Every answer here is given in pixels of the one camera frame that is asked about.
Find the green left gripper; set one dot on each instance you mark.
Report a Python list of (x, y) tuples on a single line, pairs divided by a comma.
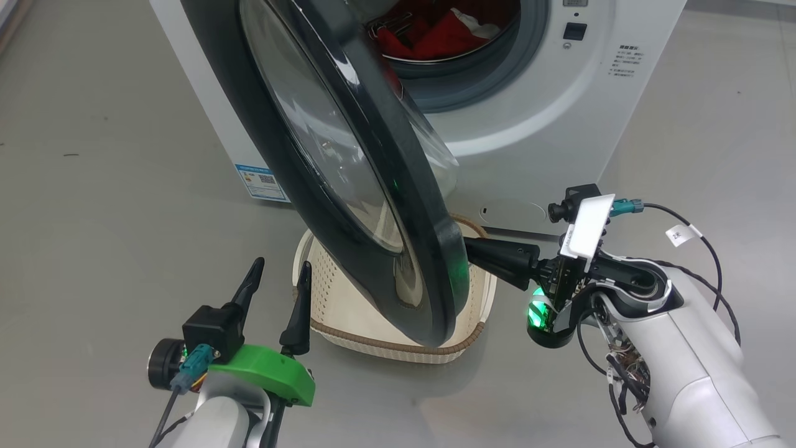
[(267, 373)]

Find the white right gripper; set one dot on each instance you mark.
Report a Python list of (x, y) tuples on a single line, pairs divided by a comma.
[(587, 230)]

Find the dark grey round washer door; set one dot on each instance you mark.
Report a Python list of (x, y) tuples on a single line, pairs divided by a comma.
[(398, 186)]

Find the red basketball jersey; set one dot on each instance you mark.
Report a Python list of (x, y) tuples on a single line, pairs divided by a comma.
[(435, 37)]

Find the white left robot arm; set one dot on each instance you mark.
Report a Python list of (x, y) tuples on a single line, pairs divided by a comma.
[(217, 423)]

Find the cream perforated plastic laundry basket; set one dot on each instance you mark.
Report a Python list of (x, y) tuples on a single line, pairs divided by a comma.
[(323, 292)]

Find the white front-load washing machine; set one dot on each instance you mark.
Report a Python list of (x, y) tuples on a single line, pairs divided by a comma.
[(559, 124)]

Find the blue energy label sticker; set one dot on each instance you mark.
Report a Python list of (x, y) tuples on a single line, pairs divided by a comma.
[(264, 182)]

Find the off-white garment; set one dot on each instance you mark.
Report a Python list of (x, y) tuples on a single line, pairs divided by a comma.
[(476, 25)]

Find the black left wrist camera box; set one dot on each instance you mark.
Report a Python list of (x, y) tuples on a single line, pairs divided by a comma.
[(211, 330)]

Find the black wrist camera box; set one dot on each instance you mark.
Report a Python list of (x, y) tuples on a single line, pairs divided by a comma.
[(563, 210), (211, 330)]

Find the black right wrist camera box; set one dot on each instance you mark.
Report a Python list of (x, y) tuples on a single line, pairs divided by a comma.
[(563, 210)]

